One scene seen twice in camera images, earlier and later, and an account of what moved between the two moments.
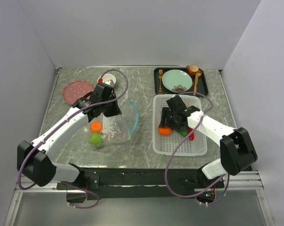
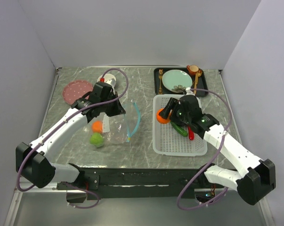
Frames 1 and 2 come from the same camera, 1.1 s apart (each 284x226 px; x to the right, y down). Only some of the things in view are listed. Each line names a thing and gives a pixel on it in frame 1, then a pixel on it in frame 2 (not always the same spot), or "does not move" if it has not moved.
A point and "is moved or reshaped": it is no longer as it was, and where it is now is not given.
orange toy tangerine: (165, 131) is moved or reshaped
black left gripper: (116, 111) does not move
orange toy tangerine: (96, 126) does not move
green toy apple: (96, 140) does not move
